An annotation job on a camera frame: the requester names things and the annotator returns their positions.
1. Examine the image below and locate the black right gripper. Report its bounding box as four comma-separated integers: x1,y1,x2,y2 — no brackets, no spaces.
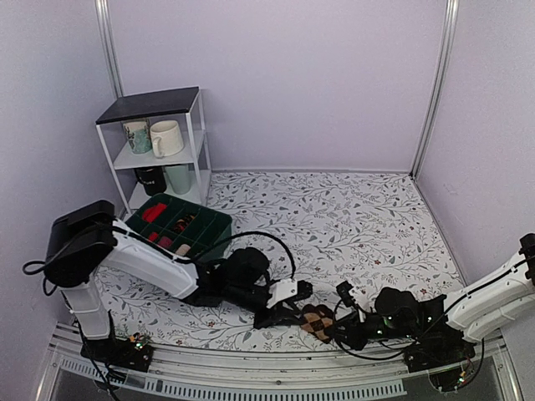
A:
327,310,416,350

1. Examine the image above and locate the brown argyle sock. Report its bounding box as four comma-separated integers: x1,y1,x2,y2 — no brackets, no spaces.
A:
300,304,334,343

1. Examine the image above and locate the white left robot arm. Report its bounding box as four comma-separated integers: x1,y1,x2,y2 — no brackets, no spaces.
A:
43,200,313,363

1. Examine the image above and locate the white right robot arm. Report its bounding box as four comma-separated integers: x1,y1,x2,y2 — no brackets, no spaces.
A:
328,233,534,364

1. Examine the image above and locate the floral patterned table mat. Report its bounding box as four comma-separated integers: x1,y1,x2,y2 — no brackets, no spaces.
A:
96,172,462,353

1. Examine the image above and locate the beige rolled sock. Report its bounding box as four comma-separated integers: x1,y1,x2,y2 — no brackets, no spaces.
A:
175,244,191,256

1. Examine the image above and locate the green compartment organizer box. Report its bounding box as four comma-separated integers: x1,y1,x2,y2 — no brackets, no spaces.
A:
125,194,232,261

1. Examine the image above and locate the dark patterned rolled sock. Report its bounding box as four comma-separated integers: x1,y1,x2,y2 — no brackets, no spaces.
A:
171,214,196,234

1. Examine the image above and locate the maroon rolled sock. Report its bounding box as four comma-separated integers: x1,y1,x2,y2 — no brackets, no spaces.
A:
157,236,173,249

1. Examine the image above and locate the red rolled sock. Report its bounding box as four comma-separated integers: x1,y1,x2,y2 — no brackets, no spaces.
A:
141,202,167,223

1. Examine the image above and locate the pale green cup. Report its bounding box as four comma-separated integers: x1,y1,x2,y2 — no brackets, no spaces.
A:
165,165,191,195

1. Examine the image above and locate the black mug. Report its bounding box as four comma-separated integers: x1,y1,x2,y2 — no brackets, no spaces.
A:
135,166,167,196

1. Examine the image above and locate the cream white mug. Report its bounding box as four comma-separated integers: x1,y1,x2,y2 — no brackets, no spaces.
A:
150,120,184,159

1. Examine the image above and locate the white shelf with black top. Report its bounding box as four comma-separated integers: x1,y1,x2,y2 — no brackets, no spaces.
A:
95,87,211,214

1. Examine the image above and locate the teal floral mug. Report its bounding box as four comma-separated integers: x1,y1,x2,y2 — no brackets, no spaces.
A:
122,119,152,155

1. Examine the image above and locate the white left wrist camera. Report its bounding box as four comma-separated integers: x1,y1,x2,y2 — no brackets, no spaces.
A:
266,278,298,309

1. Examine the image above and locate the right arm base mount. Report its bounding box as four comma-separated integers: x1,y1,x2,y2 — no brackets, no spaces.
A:
403,337,482,393

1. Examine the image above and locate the aluminium front rail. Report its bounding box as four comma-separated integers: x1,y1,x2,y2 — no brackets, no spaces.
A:
35,323,524,400

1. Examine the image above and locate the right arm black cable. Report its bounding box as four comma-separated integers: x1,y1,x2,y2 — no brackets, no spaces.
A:
334,258,532,363

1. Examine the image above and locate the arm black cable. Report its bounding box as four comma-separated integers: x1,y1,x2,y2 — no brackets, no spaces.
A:
22,221,297,297
334,258,532,363

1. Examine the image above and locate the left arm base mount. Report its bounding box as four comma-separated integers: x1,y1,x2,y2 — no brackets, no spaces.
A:
79,313,154,373

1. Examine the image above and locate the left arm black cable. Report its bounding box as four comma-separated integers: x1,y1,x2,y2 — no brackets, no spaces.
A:
22,221,297,297

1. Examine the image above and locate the right aluminium corner post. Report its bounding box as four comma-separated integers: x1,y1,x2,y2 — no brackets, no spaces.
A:
410,0,460,181

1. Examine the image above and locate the aluminium corner post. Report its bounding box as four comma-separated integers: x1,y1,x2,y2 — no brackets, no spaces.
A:
94,0,124,99
410,0,460,181

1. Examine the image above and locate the left aluminium corner post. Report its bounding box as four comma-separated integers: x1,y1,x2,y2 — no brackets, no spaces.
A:
94,0,124,99

